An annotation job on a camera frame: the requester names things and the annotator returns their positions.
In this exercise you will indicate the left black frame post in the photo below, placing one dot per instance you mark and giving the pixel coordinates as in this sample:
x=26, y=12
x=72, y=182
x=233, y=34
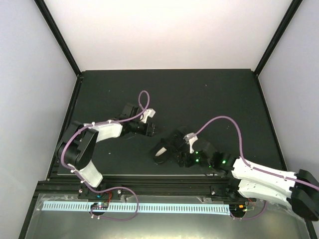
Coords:
x=44, y=10

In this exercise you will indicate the controller circuit board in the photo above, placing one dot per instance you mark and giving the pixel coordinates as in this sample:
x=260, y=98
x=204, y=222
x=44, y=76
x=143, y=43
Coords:
x=99, y=206
x=234, y=208

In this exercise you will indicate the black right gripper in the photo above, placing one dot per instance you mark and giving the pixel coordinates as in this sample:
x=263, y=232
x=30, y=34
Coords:
x=188, y=163

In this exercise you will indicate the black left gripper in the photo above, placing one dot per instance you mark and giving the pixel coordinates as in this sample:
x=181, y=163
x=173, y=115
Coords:
x=148, y=131

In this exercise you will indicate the left controller circuit board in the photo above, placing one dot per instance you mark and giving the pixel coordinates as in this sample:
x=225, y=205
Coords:
x=99, y=206

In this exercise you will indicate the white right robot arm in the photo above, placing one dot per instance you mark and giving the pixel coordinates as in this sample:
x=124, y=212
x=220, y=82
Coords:
x=296, y=191

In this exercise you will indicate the black canvas sneaker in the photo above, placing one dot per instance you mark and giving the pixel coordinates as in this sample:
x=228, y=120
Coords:
x=182, y=131

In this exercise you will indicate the light blue slotted cable duct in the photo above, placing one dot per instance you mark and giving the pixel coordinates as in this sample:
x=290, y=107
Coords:
x=164, y=208

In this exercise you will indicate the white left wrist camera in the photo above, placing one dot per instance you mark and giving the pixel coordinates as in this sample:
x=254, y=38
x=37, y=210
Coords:
x=148, y=113

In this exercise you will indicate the right controller circuit board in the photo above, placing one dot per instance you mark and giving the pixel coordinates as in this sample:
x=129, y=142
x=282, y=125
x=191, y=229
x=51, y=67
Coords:
x=234, y=208

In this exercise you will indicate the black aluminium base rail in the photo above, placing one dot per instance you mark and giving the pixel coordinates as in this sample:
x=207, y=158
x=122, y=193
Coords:
x=219, y=189

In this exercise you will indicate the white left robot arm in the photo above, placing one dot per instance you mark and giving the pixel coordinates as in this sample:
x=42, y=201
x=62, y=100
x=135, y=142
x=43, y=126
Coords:
x=76, y=147

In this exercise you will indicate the right black frame post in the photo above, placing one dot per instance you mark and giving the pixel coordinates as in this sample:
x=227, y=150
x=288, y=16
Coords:
x=284, y=23

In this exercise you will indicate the black frame post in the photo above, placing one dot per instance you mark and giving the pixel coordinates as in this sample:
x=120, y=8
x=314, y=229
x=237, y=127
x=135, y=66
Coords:
x=44, y=10
x=284, y=23

